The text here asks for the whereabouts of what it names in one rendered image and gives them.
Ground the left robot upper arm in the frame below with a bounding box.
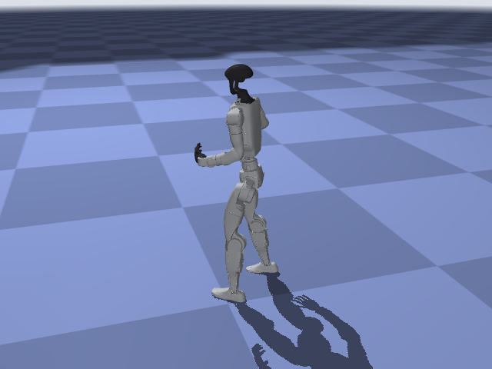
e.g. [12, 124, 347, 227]
[226, 108, 244, 161]

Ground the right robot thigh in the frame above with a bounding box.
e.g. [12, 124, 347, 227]
[244, 172, 266, 233]

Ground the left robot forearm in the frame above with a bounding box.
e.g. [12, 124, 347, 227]
[198, 150, 239, 168]

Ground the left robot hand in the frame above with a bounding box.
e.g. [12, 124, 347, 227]
[194, 143, 207, 167]

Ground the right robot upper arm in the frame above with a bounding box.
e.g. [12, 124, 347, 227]
[254, 97, 269, 129]

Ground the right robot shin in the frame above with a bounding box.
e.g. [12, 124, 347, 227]
[248, 214, 270, 266]

